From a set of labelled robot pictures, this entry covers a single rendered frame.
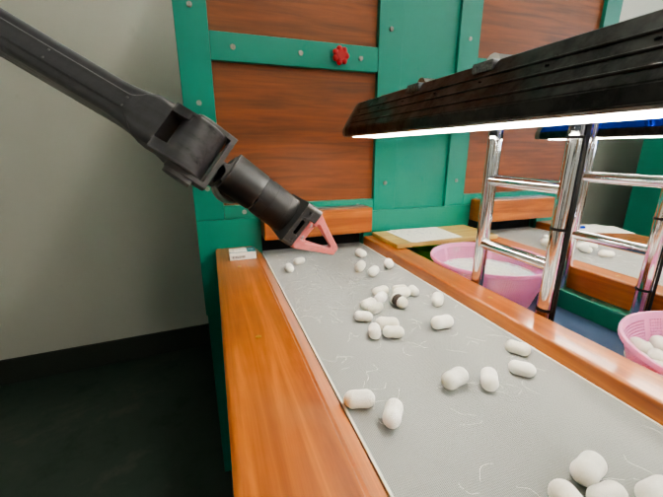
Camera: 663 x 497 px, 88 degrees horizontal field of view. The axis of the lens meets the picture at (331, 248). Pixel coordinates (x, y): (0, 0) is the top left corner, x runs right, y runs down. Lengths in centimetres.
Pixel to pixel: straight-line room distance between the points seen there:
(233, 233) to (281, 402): 62
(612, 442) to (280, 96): 87
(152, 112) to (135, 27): 136
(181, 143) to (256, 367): 28
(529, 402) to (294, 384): 26
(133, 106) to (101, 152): 131
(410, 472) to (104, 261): 170
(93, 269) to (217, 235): 105
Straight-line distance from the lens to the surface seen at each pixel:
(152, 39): 184
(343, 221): 93
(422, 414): 42
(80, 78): 55
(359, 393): 41
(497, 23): 129
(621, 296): 89
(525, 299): 85
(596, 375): 54
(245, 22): 97
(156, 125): 49
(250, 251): 83
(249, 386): 41
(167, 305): 194
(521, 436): 43
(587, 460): 41
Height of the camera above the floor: 101
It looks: 16 degrees down
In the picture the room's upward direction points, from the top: straight up
